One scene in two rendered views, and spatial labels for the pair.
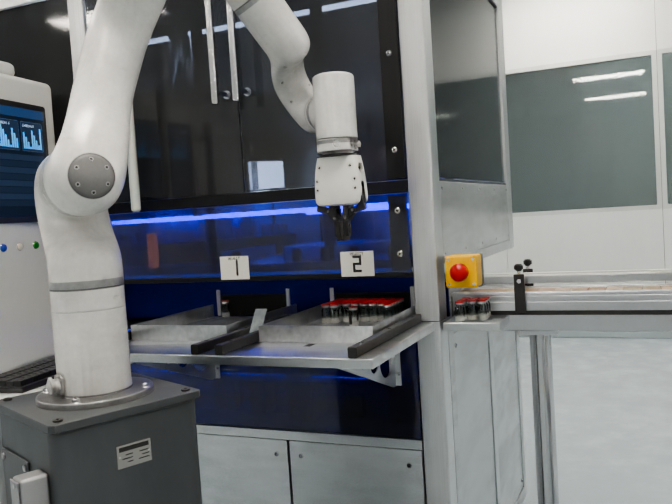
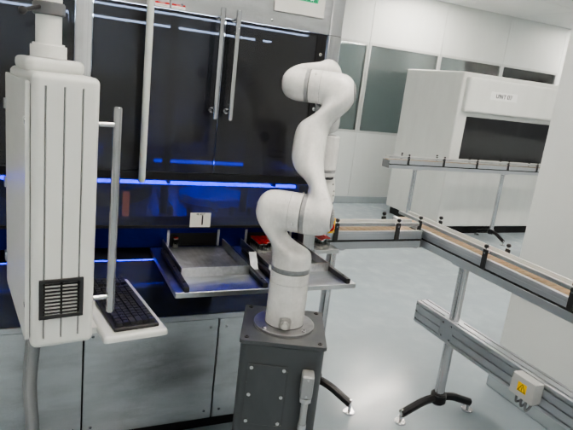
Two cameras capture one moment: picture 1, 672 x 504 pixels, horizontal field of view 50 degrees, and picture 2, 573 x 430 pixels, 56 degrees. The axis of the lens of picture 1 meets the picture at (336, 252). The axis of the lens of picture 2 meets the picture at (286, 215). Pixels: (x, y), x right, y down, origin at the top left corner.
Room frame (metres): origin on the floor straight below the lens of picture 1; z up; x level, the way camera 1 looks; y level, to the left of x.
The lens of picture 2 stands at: (0.21, 1.63, 1.60)
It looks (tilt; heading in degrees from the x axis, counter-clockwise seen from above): 14 degrees down; 311
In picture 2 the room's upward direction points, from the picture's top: 7 degrees clockwise
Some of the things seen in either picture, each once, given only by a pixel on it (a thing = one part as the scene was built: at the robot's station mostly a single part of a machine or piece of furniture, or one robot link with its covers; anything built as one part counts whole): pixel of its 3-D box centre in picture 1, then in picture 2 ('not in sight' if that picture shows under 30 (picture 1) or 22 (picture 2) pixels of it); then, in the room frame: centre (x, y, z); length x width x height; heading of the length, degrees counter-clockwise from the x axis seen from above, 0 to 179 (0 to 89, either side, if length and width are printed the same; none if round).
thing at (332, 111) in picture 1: (333, 106); (326, 151); (1.47, -0.01, 1.36); 0.09 x 0.08 x 0.13; 30
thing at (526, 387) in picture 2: not in sight; (526, 387); (0.73, -0.59, 0.50); 0.12 x 0.05 x 0.09; 156
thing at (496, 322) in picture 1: (477, 321); (320, 246); (1.67, -0.32, 0.87); 0.14 x 0.13 x 0.02; 156
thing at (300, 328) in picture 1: (345, 321); (282, 253); (1.63, -0.01, 0.90); 0.34 x 0.26 x 0.04; 156
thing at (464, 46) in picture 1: (470, 78); not in sight; (2.09, -0.42, 1.50); 0.85 x 0.01 x 0.59; 156
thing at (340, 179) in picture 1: (339, 177); (321, 188); (1.47, -0.02, 1.21); 0.10 x 0.08 x 0.11; 65
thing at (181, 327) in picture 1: (218, 320); (204, 256); (1.76, 0.30, 0.90); 0.34 x 0.26 x 0.04; 156
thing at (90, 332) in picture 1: (91, 341); (286, 297); (1.21, 0.42, 0.95); 0.19 x 0.19 x 0.18
